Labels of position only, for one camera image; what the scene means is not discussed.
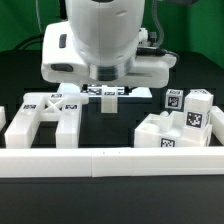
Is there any black cable with connector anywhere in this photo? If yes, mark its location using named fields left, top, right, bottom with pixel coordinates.
left=13, top=33, right=45, bottom=51

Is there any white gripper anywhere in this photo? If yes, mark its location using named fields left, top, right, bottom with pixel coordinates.
left=41, top=22, right=177, bottom=88

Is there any white chair back frame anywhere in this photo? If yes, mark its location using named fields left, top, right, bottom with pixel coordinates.
left=5, top=92, right=89, bottom=149

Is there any grey corrugated hose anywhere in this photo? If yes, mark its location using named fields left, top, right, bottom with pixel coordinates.
left=151, top=0, right=164, bottom=42

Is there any white chair seat part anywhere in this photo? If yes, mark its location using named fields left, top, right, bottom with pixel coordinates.
left=134, top=111, right=212, bottom=148

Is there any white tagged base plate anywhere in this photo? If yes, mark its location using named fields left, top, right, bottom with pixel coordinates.
left=57, top=83, right=152, bottom=113

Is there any white front fence bar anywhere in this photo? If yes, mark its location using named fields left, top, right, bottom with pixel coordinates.
left=0, top=147, right=224, bottom=178

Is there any white side block left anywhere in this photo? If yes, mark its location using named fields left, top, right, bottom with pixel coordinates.
left=0, top=106, right=6, bottom=131

